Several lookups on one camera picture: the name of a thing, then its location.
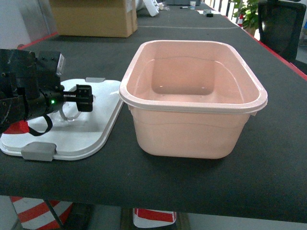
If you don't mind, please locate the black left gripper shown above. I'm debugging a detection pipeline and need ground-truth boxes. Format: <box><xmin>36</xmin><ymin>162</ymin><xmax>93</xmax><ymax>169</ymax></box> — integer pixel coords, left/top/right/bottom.
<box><xmin>0</xmin><ymin>49</ymin><xmax>94</xmax><ymax>134</ymax></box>

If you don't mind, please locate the white box lid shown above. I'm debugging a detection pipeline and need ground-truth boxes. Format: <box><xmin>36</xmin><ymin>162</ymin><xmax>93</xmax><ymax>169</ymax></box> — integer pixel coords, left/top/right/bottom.
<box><xmin>0</xmin><ymin>78</ymin><xmax>123</xmax><ymax>161</ymax></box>

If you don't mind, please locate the pink plastic storage box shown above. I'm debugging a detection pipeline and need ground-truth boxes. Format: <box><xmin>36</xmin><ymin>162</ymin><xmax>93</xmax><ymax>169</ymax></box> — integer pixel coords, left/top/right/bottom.
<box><xmin>119</xmin><ymin>40</ymin><xmax>268</xmax><ymax>159</ymax></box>

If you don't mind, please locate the brown cardboard box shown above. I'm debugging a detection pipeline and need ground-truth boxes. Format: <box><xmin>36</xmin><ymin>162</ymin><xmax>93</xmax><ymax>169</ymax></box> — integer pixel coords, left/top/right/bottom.
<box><xmin>49</xmin><ymin>0</ymin><xmax>138</xmax><ymax>38</ymax></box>

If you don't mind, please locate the red white striped cone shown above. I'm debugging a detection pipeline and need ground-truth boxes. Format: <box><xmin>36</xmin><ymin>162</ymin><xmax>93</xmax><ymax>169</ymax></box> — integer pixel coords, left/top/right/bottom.
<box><xmin>132</xmin><ymin>208</ymin><xmax>177</xmax><ymax>229</ymax></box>
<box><xmin>10</xmin><ymin>196</ymin><xmax>73</xmax><ymax>230</ymax></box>

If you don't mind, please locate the white paper cup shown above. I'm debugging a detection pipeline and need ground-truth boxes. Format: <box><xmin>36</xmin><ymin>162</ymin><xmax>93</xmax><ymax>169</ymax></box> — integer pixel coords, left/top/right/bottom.
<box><xmin>189</xmin><ymin>1</ymin><xmax>196</xmax><ymax>10</ymax></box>

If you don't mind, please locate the green potted plant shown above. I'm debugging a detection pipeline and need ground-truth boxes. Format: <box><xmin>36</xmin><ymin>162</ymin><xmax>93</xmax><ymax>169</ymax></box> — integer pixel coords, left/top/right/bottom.
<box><xmin>231</xmin><ymin>0</ymin><xmax>259</xmax><ymax>34</ymax></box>

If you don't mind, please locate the black office chair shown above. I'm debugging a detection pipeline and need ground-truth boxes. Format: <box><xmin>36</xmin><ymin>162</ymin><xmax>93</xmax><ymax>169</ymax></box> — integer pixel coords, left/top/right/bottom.
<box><xmin>258</xmin><ymin>0</ymin><xmax>307</xmax><ymax>62</ymax></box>

